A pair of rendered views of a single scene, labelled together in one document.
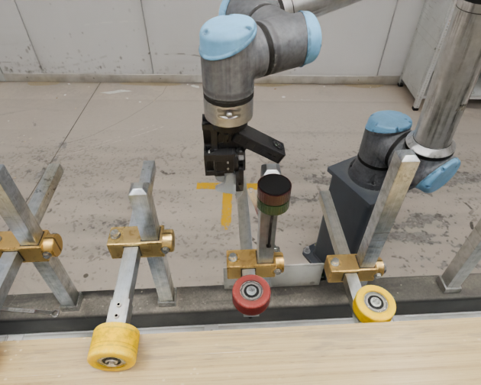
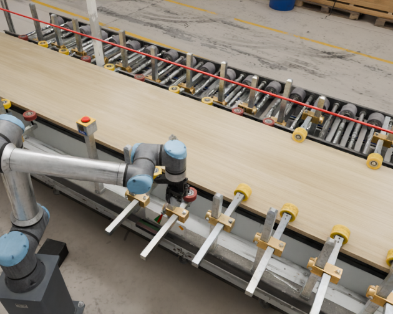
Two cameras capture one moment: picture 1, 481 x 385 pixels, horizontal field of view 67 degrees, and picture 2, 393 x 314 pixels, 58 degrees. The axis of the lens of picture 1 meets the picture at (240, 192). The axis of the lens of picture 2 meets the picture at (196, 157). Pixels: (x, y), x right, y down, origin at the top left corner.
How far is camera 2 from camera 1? 1.77 m
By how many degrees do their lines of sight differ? 90
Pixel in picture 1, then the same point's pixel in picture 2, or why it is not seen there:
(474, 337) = not seen: hidden behind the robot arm
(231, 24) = (174, 144)
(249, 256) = (177, 210)
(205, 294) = (194, 240)
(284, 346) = (191, 176)
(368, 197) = (53, 260)
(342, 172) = (38, 290)
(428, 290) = (108, 193)
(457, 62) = not seen: hidden behind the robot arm
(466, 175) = not seen: outside the picture
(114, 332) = (241, 187)
